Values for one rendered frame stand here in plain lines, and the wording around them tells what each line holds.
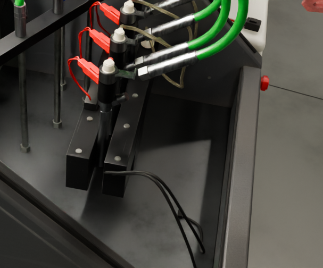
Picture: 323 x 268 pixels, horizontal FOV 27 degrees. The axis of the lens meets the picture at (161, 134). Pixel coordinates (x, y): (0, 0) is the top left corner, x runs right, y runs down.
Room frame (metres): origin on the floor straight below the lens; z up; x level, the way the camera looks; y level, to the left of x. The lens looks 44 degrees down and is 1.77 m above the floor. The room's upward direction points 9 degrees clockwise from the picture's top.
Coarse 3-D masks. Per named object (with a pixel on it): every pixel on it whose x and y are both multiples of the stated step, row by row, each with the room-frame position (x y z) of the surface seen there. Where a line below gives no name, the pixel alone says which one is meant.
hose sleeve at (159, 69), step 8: (176, 56) 0.77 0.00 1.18; (184, 56) 0.76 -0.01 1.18; (192, 56) 0.76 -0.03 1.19; (152, 64) 0.77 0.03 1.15; (160, 64) 0.76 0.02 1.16; (168, 64) 0.76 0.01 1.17; (176, 64) 0.76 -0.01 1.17; (184, 64) 0.76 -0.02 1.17; (192, 64) 0.76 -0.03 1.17; (152, 72) 0.76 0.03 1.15; (160, 72) 0.76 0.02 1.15
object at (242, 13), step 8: (240, 0) 0.76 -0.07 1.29; (248, 0) 0.76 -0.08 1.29; (240, 8) 0.76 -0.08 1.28; (248, 8) 0.76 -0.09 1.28; (240, 16) 0.75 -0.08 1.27; (240, 24) 0.75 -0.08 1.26; (232, 32) 0.76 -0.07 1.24; (224, 40) 0.76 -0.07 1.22; (232, 40) 0.76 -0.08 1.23; (208, 48) 0.76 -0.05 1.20; (216, 48) 0.76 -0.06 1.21; (200, 56) 0.76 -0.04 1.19; (208, 56) 0.76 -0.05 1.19
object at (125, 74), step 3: (120, 72) 0.77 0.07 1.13; (123, 72) 0.77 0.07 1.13; (126, 72) 0.77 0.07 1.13; (129, 72) 0.77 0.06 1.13; (132, 72) 0.78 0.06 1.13; (114, 75) 0.76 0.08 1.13; (117, 75) 0.76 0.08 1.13; (120, 75) 0.76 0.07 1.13; (123, 75) 0.77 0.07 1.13; (126, 75) 0.77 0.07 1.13; (129, 75) 0.77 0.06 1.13; (132, 75) 0.77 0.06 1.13; (129, 78) 0.76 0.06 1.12; (132, 78) 0.76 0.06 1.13
